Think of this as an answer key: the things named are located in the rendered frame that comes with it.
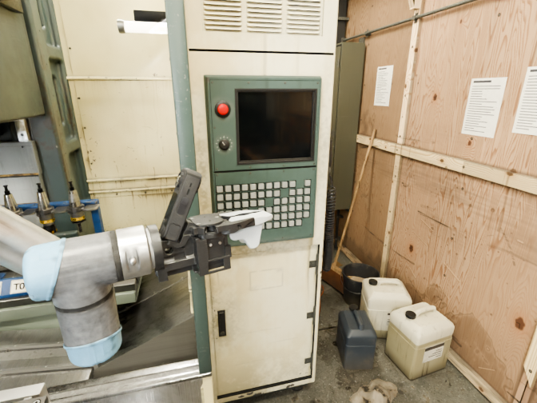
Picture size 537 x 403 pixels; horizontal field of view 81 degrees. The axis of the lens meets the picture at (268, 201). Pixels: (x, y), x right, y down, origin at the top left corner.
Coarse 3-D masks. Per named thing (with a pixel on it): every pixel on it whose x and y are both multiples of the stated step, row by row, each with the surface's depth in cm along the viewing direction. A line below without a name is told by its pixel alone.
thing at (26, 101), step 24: (0, 0) 125; (0, 24) 129; (24, 24) 149; (0, 48) 128; (24, 48) 147; (0, 72) 126; (24, 72) 146; (0, 96) 125; (24, 96) 144; (0, 120) 124
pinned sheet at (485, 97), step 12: (480, 84) 170; (492, 84) 163; (504, 84) 157; (468, 96) 178; (480, 96) 171; (492, 96) 164; (468, 108) 178; (480, 108) 171; (492, 108) 165; (468, 120) 179; (480, 120) 172; (492, 120) 165; (468, 132) 180; (480, 132) 172; (492, 132) 166
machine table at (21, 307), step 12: (12, 276) 138; (120, 288) 132; (132, 288) 134; (0, 300) 123; (12, 300) 123; (24, 300) 124; (120, 300) 132; (132, 300) 133; (0, 312) 121; (12, 312) 122; (24, 312) 124; (36, 312) 125; (48, 312) 126
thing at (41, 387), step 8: (40, 384) 77; (0, 392) 75; (8, 392) 75; (16, 392) 75; (24, 392) 75; (32, 392) 75; (40, 392) 75; (0, 400) 73; (8, 400) 73; (16, 400) 73
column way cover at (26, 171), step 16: (0, 144) 162; (16, 144) 164; (32, 144) 166; (0, 160) 164; (16, 160) 166; (32, 160) 168; (0, 176) 166; (16, 176) 168; (32, 176) 171; (0, 192) 169; (16, 192) 171; (32, 192) 173
